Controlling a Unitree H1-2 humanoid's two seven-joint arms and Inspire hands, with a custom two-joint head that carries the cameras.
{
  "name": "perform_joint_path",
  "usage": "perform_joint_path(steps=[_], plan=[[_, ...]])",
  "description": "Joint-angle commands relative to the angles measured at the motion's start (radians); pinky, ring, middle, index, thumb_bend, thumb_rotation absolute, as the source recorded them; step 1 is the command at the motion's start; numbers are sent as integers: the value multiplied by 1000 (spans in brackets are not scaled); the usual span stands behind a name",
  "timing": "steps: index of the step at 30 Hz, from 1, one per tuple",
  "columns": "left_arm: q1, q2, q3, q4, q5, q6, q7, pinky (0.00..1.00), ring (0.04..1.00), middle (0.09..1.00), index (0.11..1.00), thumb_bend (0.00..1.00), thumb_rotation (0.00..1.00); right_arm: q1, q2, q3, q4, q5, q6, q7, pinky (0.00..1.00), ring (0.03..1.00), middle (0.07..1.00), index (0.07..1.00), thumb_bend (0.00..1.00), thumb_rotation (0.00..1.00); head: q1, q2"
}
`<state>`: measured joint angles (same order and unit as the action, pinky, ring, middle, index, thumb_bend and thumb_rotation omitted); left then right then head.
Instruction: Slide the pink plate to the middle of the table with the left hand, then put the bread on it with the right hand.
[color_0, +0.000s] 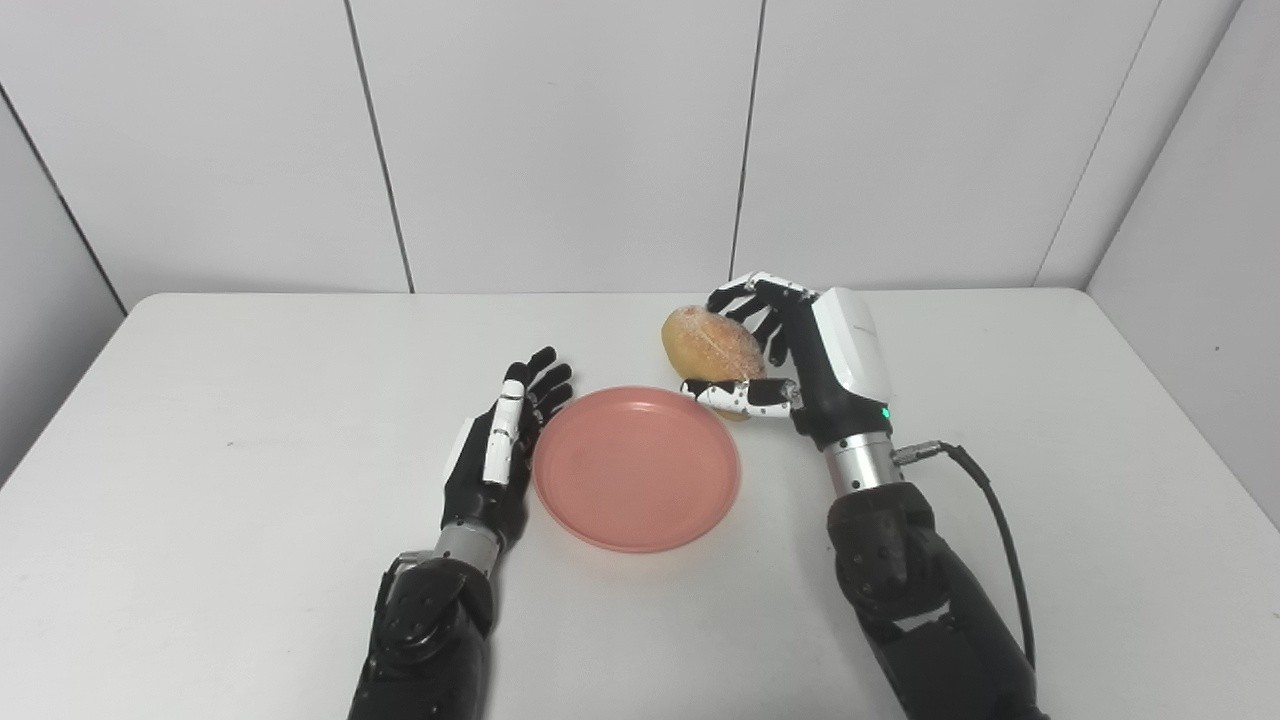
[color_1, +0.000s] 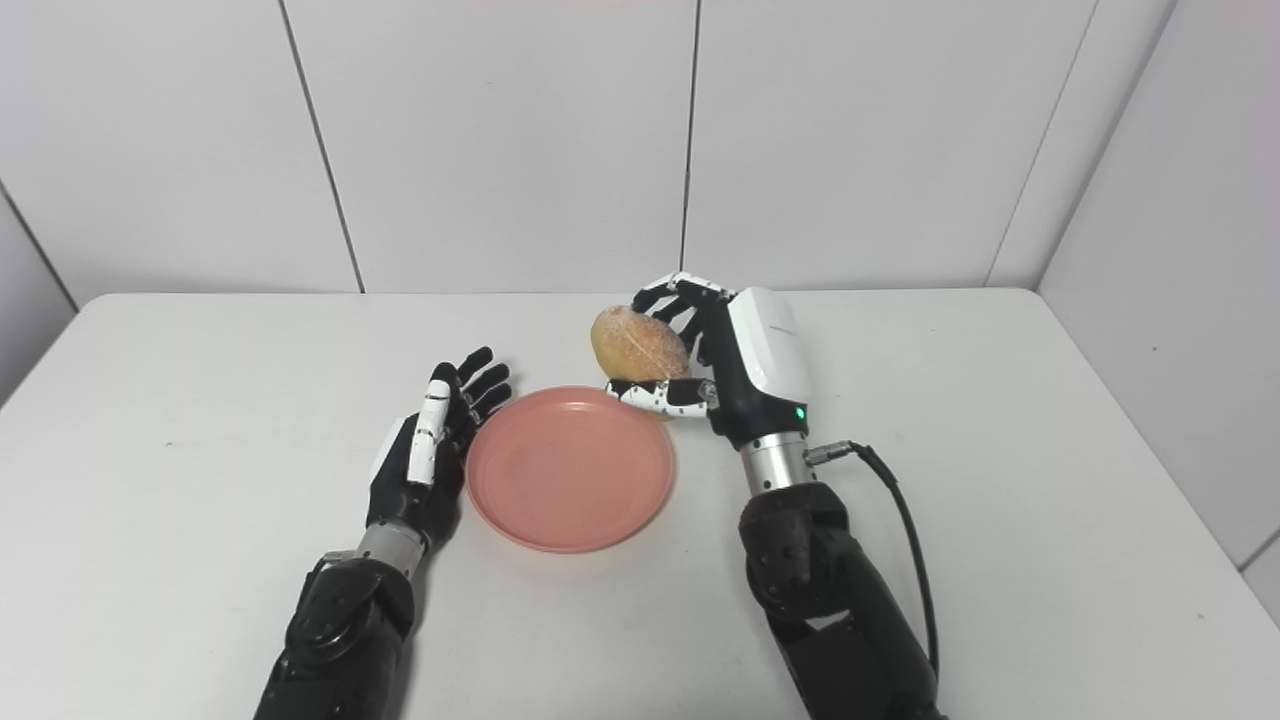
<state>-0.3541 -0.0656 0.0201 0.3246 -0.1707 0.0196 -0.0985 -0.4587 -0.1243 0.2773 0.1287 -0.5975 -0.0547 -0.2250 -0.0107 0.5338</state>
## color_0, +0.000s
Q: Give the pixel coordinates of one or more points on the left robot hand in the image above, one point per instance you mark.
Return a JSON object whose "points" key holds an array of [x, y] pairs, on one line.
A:
{"points": [[490, 470]]}

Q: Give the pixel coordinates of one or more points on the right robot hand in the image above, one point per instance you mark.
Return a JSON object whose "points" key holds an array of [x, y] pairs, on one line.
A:
{"points": [[830, 360]]}

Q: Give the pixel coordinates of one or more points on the golden bread roll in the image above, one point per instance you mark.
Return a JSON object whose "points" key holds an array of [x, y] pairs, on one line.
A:
{"points": [[712, 345]]}

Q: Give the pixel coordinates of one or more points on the pink plate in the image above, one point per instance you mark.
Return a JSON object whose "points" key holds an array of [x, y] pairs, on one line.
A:
{"points": [[636, 468]]}

